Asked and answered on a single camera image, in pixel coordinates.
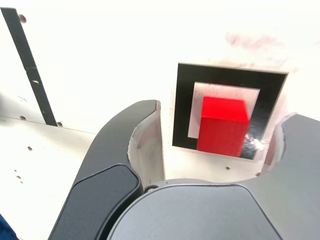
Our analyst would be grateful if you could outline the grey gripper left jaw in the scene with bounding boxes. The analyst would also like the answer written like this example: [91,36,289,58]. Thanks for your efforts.
[47,99,166,240]

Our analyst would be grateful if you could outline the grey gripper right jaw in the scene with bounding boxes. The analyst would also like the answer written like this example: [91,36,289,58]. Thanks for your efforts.
[106,113,320,240]

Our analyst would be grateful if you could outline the red cube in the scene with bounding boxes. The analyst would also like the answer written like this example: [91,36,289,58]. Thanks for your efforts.
[196,96,250,158]

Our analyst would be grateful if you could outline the black tape square outline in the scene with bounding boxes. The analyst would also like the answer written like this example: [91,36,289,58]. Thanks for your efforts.
[171,62,290,161]

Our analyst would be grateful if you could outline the black tape strip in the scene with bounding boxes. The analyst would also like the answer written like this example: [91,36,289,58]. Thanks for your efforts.
[0,7,59,127]

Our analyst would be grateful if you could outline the blue object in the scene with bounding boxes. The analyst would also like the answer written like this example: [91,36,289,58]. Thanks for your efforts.
[0,212,19,240]

